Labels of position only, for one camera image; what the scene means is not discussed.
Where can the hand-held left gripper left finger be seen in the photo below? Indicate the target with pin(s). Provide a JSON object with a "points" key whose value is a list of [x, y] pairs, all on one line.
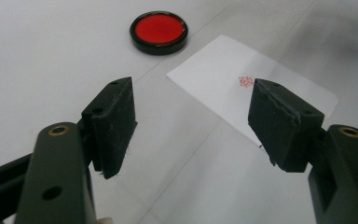
{"points": [[74, 155]]}

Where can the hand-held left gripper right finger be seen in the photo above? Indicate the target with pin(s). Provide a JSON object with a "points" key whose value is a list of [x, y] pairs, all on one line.
{"points": [[323, 149]]}

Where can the white paper sheet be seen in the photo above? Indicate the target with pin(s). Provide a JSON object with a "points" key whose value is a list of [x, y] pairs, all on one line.
{"points": [[223, 84]]}

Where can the round black red ink pad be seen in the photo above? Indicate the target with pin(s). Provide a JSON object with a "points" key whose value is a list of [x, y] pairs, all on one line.
{"points": [[159, 31]]}

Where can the large white table mat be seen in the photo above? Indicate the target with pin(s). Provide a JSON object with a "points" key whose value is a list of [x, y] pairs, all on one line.
{"points": [[43, 62]]}

